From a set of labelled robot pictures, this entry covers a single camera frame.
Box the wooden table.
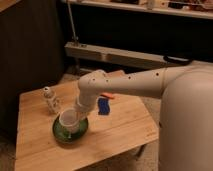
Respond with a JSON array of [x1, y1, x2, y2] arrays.
[[15, 89, 158, 171]]

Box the white toy figure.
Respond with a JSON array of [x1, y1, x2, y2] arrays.
[[43, 87, 60, 114]]

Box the blue sponge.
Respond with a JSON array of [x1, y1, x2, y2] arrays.
[[98, 98, 110, 115]]

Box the orange carrot toy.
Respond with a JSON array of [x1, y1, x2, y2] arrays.
[[101, 93, 115, 99]]

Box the green ceramic bowl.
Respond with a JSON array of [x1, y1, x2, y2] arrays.
[[52, 116, 89, 144]]

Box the upper wooden shelf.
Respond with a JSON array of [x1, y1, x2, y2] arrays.
[[61, 0, 213, 20]]

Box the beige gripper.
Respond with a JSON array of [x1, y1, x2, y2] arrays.
[[74, 97, 96, 121]]

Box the metal pole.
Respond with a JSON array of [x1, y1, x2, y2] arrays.
[[66, 0, 79, 46]]

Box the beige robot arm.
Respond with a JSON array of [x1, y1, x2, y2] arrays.
[[75, 64, 213, 171]]

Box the grey metal shelf beam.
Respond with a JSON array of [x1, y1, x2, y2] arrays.
[[64, 41, 213, 71]]

